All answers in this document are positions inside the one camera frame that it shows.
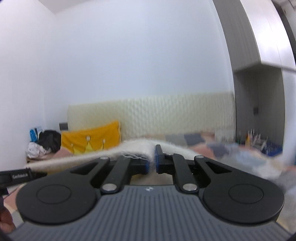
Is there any white fluffy striped sweater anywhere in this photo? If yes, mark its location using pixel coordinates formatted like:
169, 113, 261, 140
34, 138, 284, 180

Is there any black clothing pile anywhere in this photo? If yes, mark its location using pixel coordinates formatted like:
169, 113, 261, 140
37, 130, 61, 153

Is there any person's left hand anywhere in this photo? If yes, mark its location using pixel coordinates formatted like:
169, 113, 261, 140
0, 207, 16, 233

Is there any wooden bedside table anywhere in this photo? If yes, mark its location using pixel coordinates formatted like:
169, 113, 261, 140
23, 158, 54, 170

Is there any white crumpled cloth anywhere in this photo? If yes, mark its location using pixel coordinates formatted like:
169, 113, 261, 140
26, 142, 51, 159

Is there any yellow crown cushion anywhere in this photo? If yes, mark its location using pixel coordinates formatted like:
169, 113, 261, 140
61, 120, 121, 155

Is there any patchwork plaid quilt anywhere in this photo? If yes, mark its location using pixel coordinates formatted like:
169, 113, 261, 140
4, 132, 296, 230

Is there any cream quilted headboard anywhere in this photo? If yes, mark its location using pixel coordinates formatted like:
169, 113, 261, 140
67, 92, 236, 141

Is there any yellow pump bottle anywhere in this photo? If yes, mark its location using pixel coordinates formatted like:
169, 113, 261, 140
245, 133, 251, 147

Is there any blue storage tray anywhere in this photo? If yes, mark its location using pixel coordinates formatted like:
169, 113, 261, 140
261, 142, 282, 157

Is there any dark wall socket by bed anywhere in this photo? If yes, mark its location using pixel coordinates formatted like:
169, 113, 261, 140
59, 122, 68, 131

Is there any grey wall switch plate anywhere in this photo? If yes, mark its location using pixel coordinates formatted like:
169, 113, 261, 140
253, 107, 259, 115

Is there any grey wall cabinet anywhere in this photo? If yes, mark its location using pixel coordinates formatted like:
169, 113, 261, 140
212, 0, 296, 149

